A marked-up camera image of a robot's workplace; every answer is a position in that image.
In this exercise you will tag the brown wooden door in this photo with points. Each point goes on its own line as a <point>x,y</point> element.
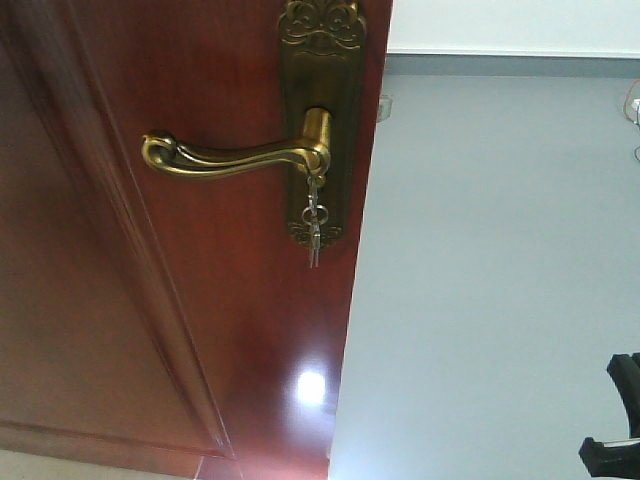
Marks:
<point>150,321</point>

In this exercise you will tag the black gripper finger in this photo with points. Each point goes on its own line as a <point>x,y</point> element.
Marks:
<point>624,371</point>
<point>619,459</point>

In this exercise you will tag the silver keys on ring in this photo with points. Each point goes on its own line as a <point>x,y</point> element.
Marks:
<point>314,216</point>

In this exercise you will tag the brass lever door handle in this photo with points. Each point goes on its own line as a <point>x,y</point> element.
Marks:
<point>310,153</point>

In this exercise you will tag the brass door handle plate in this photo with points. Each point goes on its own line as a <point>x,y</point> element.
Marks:
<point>322,53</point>

